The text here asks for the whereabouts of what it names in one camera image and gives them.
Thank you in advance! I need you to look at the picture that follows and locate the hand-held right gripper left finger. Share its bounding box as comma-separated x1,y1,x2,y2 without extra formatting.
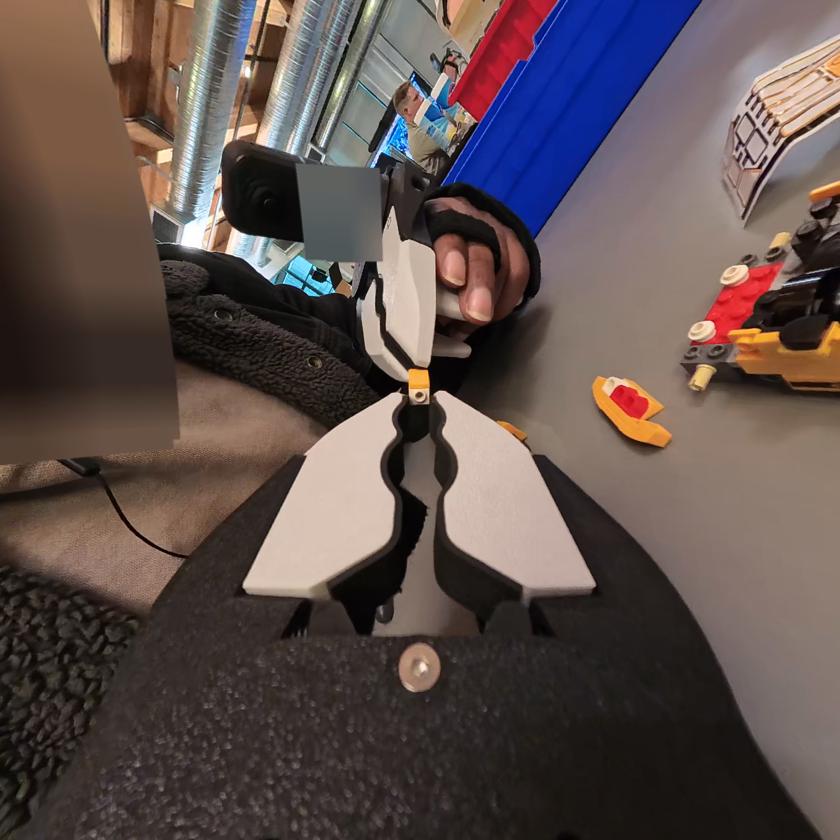
243,392,409,602

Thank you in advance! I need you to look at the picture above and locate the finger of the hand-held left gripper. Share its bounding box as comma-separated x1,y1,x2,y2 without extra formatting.
355,260,405,385
378,208,441,378

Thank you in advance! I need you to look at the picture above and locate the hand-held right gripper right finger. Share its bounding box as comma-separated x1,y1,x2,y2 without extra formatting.
431,390,598,602

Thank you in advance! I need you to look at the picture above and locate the orange arch lego piece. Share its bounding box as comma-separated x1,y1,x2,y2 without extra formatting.
590,374,674,451

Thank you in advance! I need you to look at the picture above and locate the person's left forearm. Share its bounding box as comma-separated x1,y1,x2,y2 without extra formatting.
158,182,544,395

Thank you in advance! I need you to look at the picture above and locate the yellow lego car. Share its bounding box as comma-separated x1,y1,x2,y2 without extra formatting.
679,182,840,396

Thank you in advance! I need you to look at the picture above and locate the person's left hand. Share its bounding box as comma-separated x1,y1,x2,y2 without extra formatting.
427,195,534,326

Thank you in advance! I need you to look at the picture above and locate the beige garment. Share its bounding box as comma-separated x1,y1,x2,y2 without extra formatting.
0,360,384,618

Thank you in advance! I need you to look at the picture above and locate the blue plastic bin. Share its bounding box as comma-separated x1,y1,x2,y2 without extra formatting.
444,0,704,240

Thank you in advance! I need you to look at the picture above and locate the red plastic bin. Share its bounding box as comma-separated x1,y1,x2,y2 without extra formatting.
452,0,561,122

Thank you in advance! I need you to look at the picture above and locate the dark fleece jacket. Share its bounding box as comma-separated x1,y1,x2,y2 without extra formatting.
0,562,143,840

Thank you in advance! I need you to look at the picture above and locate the sticker sheet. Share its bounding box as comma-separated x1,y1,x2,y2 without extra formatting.
721,36,840,224

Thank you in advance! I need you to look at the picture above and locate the silver ventilation duct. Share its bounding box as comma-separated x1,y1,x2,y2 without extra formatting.
163,0,259,227
254,0,364,161

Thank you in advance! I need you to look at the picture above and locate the black wired earbud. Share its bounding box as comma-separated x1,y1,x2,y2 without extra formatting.
58,456,193,560

